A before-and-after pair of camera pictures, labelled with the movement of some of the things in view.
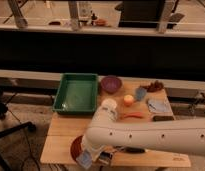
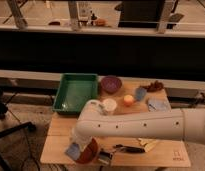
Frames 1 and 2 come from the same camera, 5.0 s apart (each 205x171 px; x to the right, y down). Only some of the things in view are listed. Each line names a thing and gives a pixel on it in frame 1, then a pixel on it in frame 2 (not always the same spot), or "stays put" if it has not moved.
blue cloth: [158, 105] stays put
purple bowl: [111, 83] stays put
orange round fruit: [128, 100] stays put
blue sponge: [85, 159] to [74, 151]
